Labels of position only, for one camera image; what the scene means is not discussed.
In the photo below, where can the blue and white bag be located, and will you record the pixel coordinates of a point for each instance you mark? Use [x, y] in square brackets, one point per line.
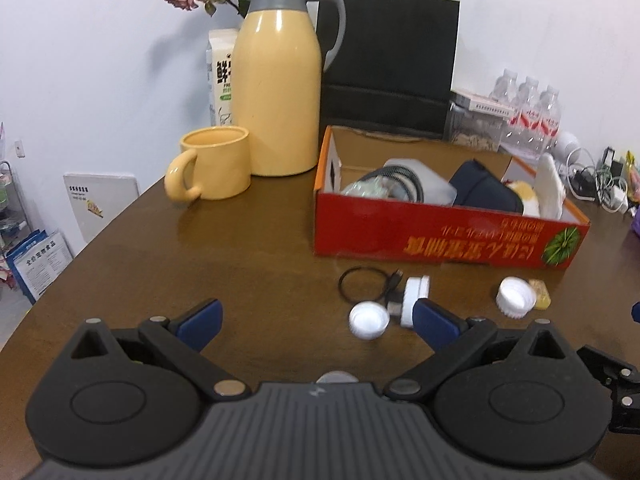
[40, 265]

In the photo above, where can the purple tissue pack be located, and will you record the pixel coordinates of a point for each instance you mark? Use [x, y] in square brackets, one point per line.
[636, 222]

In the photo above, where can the clear plastic container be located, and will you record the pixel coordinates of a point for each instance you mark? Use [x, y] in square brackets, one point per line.
[435, 185]

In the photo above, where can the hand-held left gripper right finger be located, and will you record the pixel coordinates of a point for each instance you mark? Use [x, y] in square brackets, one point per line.
[435, 322]

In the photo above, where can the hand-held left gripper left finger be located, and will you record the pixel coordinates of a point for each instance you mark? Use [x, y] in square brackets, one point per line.
[200, 321]

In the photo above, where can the colourful snack packet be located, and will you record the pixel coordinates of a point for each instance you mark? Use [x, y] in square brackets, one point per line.
[632, 172]

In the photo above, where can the black standing gadget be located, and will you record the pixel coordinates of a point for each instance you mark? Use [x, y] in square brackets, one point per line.
[610, 160]

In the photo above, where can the black paper bag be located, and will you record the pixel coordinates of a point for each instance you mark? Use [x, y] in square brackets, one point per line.
[390, 50]

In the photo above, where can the grey round disc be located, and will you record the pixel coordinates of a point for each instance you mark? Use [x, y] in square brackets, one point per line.
[337, 378]

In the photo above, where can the white wall outlet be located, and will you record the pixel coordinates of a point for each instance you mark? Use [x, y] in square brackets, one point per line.
[19, 148]

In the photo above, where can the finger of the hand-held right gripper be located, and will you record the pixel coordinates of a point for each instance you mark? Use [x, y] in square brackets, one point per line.
[636, 312]

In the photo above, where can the yellow thermos jug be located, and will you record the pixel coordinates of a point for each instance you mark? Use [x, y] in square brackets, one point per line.
[275, 100]

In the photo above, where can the flat white box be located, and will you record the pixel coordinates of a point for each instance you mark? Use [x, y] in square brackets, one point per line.
[485, 102]

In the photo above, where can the yellow and white plush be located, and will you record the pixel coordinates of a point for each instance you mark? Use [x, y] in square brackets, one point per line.
[527, 200]

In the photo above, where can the clear wrap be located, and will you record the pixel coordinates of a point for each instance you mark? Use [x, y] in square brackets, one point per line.
[367, 189]

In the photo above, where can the white wall panel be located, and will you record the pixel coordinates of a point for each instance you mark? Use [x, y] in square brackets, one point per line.
[100, 205]

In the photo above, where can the yellow mug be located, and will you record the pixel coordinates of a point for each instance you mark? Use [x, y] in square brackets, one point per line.
[220, 170]

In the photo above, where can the yellow sponge block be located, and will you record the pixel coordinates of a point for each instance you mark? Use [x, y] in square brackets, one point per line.
[541, 296]

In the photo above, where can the white milk carton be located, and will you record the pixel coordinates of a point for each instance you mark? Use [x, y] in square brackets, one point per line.
[220, 80]

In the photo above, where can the navy zip pouch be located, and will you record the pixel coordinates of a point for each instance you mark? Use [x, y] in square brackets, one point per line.
[480, 185]

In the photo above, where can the white charger plug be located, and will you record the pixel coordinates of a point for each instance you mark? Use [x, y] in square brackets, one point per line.
[620, 198]

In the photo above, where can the white ribbed bottle cap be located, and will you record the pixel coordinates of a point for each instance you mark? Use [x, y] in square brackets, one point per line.
[515, 295]

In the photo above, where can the clear jar of seeds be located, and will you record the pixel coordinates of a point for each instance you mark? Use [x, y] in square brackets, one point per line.
[470, 135]

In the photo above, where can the red cardboard box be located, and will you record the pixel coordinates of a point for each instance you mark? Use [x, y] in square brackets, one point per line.
[425, 235]

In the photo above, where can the white round desk fan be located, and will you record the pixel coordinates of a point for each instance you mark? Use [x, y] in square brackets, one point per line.
[567, 142]

